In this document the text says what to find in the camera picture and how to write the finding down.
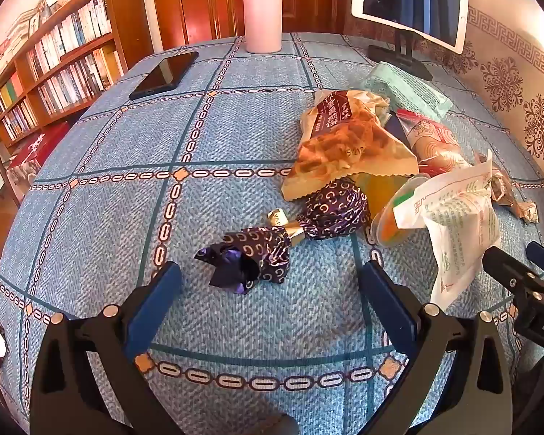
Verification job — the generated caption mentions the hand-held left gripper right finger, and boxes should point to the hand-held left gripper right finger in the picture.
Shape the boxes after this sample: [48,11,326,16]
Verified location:
[360,260,513,435]

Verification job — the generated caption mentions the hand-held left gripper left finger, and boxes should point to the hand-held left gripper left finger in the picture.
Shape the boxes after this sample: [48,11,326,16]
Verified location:
[29,260,184,435]

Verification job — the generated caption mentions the white snack packet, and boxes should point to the white snack packet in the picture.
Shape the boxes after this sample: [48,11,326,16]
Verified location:
[392,149,502,309]

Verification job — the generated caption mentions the orange jelly cup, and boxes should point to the orange jelly cup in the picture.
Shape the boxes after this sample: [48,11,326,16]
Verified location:
[372,208,415,246]

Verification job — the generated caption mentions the purple foil chocolate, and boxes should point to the purple foil chocolate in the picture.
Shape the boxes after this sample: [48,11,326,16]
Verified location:
[195,179,371,295]

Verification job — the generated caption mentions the yellow jelly cup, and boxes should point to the yellow jelly cup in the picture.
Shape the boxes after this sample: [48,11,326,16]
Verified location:
[358,173,429,218]

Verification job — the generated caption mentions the red orange snack packet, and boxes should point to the red orange snack packet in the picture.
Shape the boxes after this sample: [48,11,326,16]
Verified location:
[394,109,472,177]

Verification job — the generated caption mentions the brown cracker packet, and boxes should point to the brown cracker packet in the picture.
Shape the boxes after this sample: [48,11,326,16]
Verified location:
[282,90,420,201]

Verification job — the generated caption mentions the dark blue box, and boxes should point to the dark blue box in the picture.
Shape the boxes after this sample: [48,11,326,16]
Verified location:
[383,115,411,146]

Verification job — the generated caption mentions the green snack packet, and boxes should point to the green snack packet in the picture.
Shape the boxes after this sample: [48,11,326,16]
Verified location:
[360,61,454,121]

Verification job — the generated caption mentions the blue patterned tablecloth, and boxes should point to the blue patterned tablecloth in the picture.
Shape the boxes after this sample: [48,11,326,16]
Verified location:
[0,32,544,435]

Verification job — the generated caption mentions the red box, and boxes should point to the red box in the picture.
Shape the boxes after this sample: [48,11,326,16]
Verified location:
[7,122,71,186]

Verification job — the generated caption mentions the patterned curtain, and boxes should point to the patterned curtain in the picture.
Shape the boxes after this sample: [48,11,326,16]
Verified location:
[345,0,544,245]

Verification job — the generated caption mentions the black smartphone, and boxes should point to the black smartphone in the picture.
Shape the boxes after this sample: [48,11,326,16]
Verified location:
[129,51,199,101]

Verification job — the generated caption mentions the black tablet stand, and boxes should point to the black tablet stand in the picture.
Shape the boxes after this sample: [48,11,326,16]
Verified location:
[367,32,433,81]

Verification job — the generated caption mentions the rows of books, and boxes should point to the rows of books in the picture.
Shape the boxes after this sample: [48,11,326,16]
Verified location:
[0,0,123,141]

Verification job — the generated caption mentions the white tablet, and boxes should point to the white tablet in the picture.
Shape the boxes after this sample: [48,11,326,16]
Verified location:
[351,0,469,54]

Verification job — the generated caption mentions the wooden bookshelf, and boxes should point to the wooden bookshelf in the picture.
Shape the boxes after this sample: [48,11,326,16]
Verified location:
[0,0,155,209]

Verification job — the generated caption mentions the pink thermos bottle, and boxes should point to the pink thermos bottle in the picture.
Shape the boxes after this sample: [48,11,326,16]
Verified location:
[240,0,283,54]

